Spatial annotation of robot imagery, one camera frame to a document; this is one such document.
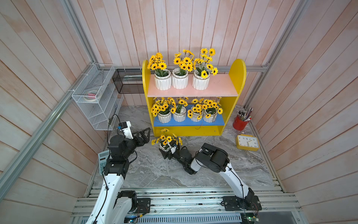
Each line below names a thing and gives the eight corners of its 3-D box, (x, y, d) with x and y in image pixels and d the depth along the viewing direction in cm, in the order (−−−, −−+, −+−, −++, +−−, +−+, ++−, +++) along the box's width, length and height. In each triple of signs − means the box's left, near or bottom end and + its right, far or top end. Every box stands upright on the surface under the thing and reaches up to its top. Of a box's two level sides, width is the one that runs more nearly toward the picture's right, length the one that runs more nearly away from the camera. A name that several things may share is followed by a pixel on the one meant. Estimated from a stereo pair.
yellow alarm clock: (236, 148, 98) (237, 146, 95) (235, 135, 105) (236, 133, 102) (259, 152, 96) (261, 150, 93) (256, 139, 103) (258, 136, 100)
